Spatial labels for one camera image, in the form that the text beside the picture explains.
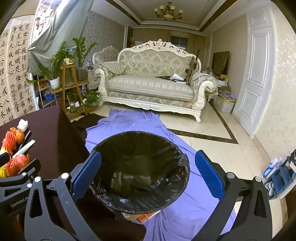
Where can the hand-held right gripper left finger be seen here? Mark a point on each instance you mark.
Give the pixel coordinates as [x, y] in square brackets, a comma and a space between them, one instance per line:
[86, 172]

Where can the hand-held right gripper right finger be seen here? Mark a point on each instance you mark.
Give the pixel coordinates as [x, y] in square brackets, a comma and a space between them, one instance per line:
[208, 172]

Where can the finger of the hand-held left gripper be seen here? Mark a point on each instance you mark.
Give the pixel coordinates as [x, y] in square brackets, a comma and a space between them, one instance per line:
[27, 168]
[4, 158]

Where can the red foam net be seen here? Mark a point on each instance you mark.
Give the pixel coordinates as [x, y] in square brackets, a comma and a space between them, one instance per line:
[9, 142]

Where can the round bin with black bag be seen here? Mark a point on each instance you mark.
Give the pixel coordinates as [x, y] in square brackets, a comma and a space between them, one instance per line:
[138, 162]

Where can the crumpled orange plastic bag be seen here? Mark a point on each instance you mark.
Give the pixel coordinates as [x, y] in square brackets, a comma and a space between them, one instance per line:
[17, 164]

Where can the yellow wrapper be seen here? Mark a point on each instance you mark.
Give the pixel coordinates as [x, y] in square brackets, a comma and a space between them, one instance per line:
[2, 172]

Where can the white squeeze tube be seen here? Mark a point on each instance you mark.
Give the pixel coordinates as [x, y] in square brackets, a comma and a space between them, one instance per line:
[26, 147]

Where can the orange patterned plastic bag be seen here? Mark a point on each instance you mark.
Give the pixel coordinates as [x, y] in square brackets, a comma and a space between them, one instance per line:
[19, 137]

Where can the black marker pen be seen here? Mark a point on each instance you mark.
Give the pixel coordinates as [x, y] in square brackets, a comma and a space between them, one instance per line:
[26, 136]

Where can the purple floor cloth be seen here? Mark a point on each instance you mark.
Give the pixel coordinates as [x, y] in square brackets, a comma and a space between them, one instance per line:
[185, 143]

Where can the white crumpled tissue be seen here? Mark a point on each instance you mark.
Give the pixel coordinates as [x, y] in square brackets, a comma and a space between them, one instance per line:
[22, 125]

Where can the dark floor cloth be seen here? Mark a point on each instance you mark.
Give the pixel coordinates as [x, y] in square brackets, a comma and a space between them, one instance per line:
[89, 120]

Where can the clear plastic storage box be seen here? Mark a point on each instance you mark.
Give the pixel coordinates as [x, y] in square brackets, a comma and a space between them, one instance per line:
[224, 105]

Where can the orange cardboard box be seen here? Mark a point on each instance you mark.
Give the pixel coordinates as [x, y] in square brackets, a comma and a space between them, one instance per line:
[141, 217]

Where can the small green floor plant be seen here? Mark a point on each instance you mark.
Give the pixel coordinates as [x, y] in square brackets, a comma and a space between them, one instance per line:
[92, 97]

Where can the metal shelf rack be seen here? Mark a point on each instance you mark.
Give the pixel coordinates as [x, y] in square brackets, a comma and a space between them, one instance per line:
[45, 92]

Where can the potted plant white pot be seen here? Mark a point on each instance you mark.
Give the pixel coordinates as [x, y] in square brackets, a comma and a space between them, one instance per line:
[55, 83]

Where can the wooden plant stand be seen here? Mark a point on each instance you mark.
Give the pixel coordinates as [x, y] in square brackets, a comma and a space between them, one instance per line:
[69, 76]

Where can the stack of papers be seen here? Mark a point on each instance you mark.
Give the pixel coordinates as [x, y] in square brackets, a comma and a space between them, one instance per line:
[178, 77]

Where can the ornate white sofa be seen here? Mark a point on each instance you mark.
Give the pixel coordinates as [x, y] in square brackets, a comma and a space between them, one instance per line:
[150, 85]

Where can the flat black object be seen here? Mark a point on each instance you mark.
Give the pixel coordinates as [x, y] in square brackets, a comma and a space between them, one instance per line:
[163, 77]

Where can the brown toy rifle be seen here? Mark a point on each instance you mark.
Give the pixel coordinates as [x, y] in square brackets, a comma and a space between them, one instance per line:
[193, 64]

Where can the dark brown leaning panel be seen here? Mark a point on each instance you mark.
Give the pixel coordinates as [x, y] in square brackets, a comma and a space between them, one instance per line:
[220, 62]

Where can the white panel door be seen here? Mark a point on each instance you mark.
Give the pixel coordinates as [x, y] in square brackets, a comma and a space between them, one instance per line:
[254, 69]

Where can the ornate white armchair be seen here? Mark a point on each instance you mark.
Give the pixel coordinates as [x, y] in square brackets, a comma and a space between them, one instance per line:
[106, 54]

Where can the tall green plant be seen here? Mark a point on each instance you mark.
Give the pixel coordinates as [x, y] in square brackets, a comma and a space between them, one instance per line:
[83, 51]

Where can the leafy green plant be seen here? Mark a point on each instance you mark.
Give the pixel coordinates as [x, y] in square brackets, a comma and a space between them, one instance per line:
[62, 49]

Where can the grey curtain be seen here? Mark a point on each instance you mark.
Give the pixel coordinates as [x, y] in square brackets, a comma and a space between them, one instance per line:
[57, 27]

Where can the white patterned hanging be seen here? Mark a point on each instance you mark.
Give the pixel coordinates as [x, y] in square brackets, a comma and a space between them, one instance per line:
[44, 18]

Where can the brass chandelier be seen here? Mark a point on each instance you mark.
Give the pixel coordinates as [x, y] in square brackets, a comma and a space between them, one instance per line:
[168, 11]

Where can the calligraphy wall scroll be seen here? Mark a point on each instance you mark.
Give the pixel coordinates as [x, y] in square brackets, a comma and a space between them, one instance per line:
[16, 69]

